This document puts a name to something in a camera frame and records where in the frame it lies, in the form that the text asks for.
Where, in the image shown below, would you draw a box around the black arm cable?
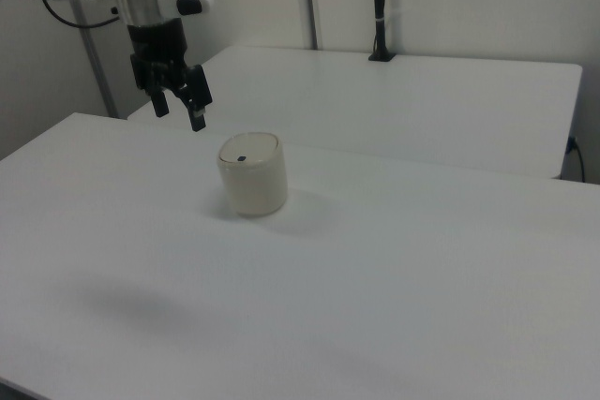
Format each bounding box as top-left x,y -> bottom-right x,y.
41,0 -> 121,29

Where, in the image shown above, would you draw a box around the cream round trash bin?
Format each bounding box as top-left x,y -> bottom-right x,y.
216,131 -> 288,219

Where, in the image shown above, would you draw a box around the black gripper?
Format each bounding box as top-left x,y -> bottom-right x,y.
127,18 -> 214,133

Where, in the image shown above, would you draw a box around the beige trash bin lid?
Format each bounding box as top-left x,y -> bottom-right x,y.
218,133 -> 281,168

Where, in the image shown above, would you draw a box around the black wall socket cable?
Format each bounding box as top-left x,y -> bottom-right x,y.
564,135 -> 587,184

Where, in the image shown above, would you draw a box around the black camera pole with clamp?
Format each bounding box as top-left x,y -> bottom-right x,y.
367,0 -> 398,63

